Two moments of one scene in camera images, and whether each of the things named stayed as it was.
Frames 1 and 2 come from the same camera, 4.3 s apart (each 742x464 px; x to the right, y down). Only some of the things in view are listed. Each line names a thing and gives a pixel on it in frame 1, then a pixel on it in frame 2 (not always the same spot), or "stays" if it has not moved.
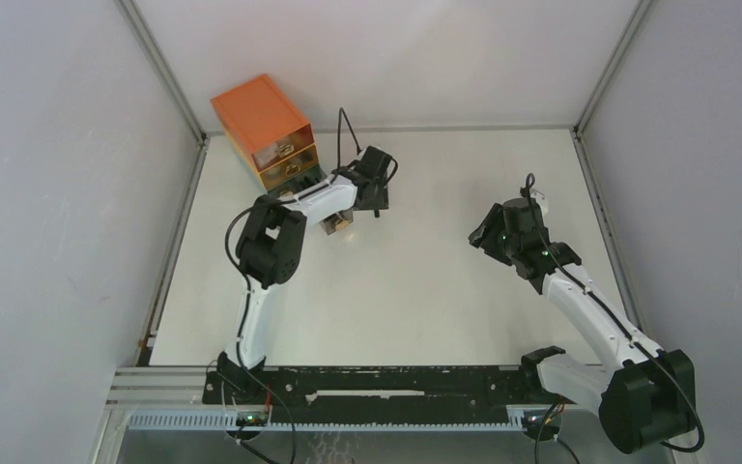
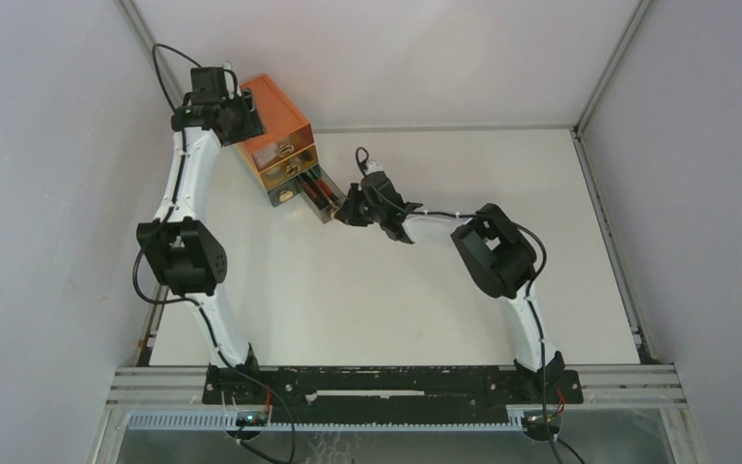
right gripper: x=494 y=220 → x=348 y=214
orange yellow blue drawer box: x=271 y=138 stays
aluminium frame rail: x=159 y=66 stays
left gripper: x=382 y=202 → x=253 y=124
